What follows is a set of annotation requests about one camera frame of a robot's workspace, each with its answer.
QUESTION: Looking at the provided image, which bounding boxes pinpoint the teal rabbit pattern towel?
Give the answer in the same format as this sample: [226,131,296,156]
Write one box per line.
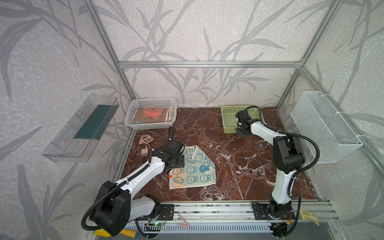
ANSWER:
[169,145,216,189]

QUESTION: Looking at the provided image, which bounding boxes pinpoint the red orange towel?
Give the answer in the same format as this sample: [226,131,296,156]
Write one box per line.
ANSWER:
[134,108,167,123]

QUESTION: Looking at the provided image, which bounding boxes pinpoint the orange rabbit pattern towel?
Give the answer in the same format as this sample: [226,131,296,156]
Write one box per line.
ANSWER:
[166,106,175,122]

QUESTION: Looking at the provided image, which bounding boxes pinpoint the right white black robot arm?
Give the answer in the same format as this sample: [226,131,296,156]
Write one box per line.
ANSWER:
[236,106,320,219]

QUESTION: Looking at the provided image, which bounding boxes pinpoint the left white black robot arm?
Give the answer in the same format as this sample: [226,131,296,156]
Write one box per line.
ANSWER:
[81,126,185,236]

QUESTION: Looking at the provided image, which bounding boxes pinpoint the green plastic basket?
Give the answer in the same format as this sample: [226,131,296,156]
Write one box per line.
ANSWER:
[221,105,260,134]

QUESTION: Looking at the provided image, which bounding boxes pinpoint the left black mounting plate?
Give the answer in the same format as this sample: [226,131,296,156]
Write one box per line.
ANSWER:
[151,204,175,221]

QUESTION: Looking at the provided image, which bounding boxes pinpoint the black mounting plate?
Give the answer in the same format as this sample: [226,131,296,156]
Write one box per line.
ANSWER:
[251,202,296,221]
[151,204,175,221]

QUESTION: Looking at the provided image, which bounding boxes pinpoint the white perforated plastic basket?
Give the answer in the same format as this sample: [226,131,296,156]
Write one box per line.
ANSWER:
[124,97,177,131]

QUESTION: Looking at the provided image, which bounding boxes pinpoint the green circuit board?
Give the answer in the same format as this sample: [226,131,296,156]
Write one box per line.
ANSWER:
[146,221,167,228]

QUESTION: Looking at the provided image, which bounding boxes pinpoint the pink clothespin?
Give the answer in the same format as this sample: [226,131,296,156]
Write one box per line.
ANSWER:
[177,215,190,229]

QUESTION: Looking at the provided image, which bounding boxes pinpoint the yellow plastic scoop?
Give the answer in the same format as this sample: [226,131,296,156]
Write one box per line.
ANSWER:
[94,229,139,239]

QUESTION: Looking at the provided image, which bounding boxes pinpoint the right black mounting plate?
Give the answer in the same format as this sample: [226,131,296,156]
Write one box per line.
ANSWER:
[251,202,296,221]

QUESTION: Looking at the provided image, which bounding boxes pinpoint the yellow paper tag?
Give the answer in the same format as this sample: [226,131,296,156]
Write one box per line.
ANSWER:
[300,209,320,226]

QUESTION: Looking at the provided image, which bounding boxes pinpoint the pink coiled cable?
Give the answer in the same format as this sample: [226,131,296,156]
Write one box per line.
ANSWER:
[138,134,154,157]

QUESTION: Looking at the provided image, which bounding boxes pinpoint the white wire mesh basket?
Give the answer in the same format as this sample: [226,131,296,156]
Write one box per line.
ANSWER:
[291,91,363,164]

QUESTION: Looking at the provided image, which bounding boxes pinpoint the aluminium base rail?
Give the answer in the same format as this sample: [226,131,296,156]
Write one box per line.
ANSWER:
[125,201,343,235]

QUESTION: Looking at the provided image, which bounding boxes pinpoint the clear acrylic wall shelf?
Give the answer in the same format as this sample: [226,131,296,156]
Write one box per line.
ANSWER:
[42,94,120,163]

